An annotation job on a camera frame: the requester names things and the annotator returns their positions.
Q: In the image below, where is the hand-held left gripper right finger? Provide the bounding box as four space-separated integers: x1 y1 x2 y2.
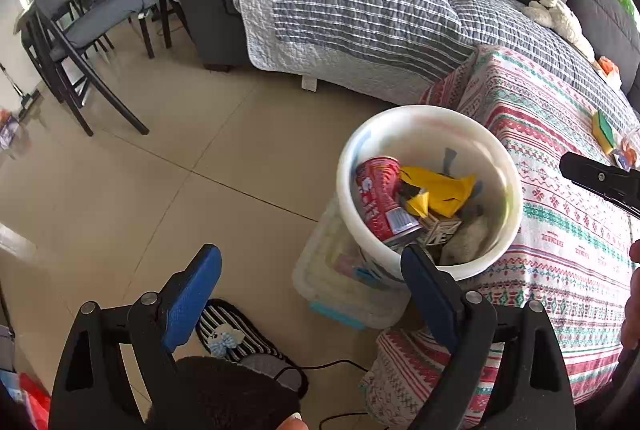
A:
400 244 577 430

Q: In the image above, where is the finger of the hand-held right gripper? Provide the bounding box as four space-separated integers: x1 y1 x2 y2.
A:
559 151 640 218

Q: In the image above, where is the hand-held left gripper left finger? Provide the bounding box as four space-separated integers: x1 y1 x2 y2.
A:
48 244 222 430

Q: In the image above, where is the blue and brown carton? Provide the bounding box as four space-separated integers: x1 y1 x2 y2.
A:
417 215 463 261

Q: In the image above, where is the silver wrapper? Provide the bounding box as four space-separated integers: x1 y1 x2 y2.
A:
440 213 490 265

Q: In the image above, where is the yellow wrapper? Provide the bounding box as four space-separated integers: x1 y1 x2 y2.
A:
398 166 477 218

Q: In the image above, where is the white plastic bucket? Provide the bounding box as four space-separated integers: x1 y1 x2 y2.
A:
336 105 524 282

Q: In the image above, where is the red tin can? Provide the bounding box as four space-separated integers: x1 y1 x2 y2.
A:
355 155 423 247

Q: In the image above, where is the person's right hand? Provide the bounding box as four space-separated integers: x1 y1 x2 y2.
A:
621 239 640 347

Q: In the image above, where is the glass jar with bamboo lid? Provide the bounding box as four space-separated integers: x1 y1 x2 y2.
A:
612 125 640 171

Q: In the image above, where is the green and yellow sponge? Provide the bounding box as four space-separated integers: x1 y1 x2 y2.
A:
591 109 621 154

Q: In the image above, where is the striped black white slipper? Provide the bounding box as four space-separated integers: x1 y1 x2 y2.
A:
195 299 311 398

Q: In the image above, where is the patterned red green tablecloth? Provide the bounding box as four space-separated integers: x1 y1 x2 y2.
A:
360 44 640 430

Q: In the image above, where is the clear plastic storage box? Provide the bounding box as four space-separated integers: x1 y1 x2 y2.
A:
292 195 413 330

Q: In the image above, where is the dark fuzzy clothing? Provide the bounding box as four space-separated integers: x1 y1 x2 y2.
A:
145 356 302 430

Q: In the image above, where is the orange and white packet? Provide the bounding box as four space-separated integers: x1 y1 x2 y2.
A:
595 56 623 87

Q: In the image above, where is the white plush toy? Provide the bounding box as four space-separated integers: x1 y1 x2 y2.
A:
522 0 596 61

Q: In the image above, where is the red bag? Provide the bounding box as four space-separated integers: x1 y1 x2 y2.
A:
0 370 52 430

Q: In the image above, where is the grey striped quilt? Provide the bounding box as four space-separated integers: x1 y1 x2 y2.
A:
232 0 640 121

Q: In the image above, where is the black chair with grey cushion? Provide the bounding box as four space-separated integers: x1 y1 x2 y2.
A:
22 0 173 137

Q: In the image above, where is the black cable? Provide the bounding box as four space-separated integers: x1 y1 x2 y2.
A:
272 359 382 430

